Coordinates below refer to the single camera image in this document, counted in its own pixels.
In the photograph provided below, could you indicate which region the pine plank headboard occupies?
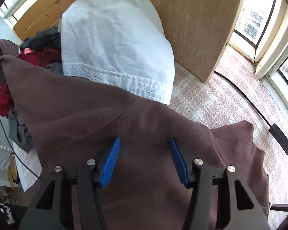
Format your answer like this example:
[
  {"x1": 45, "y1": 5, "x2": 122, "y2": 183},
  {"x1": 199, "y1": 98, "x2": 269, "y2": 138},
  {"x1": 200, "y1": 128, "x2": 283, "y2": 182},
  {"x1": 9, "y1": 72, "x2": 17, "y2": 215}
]
[{"x1": 13, "y1": 0, "x2": 76, "y2": 40}]

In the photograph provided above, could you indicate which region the pink cloth piece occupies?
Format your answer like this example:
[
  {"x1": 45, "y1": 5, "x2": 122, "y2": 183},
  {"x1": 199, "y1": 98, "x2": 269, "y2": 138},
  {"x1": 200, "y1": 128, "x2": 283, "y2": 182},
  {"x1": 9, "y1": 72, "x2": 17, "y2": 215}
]
[{"x1": 23, "y1": 48, "x2": 34, "y2": 55}]

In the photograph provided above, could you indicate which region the brown fleece garment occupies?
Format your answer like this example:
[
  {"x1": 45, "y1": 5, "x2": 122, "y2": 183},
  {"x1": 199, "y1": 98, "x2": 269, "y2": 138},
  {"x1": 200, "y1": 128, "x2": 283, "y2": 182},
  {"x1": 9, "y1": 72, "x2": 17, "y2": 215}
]
[{"x1": 0, "y1": 39, "x2": 270, "y2": 229}]

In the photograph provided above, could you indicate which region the black garment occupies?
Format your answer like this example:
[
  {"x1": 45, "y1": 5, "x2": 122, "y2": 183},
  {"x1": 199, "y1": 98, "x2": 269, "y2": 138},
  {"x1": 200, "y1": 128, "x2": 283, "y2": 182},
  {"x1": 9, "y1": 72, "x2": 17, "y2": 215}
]
[{"x1": 20, "y1": 26, "x2": 61, "y2": 51}]

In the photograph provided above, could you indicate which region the black cable with inline remote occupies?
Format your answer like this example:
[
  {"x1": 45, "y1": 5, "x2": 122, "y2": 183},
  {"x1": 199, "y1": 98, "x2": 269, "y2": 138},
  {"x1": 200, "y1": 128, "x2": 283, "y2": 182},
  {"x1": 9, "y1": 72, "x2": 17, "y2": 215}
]
[{"x1": 214, "y1": 71, "x2": 288, "y2": 163}]

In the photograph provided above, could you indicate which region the light wooden board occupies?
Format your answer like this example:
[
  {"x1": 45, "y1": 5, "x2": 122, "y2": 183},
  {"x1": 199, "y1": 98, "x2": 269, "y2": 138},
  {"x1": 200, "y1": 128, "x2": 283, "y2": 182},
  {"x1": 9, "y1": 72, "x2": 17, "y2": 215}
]
[{"x1": 150, "y1": 0, "x2": 243, "y2": 83}]

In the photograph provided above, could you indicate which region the red garment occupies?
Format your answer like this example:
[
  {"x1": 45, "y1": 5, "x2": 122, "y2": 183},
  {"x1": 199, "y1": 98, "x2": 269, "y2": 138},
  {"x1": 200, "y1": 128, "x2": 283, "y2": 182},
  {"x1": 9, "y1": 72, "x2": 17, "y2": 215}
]
[{"x1": 0, "y1": 49, "x2": 61, "y2": 117}]

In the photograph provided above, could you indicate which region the white cotton garment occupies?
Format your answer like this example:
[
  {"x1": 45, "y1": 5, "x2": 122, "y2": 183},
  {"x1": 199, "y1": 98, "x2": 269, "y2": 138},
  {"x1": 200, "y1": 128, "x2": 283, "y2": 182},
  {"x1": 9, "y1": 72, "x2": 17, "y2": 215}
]
[{"x1": 60, "y1": 0, "x2": 175, "y2": 105}]

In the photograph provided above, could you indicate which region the grey garment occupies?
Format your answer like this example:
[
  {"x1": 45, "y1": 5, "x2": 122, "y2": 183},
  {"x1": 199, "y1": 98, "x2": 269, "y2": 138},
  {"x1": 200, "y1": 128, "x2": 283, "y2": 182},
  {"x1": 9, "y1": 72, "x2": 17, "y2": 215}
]
[{"x1": 7, "y1": 62, "x2": 63, "y2": 153}]

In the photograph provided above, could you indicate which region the plaid pink bed sheet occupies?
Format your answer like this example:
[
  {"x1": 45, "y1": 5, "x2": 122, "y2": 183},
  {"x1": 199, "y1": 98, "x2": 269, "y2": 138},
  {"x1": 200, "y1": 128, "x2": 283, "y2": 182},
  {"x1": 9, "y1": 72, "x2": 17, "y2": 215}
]
[{"x1": 13, "y1": 44, "x2": 288, "y2": 230}]

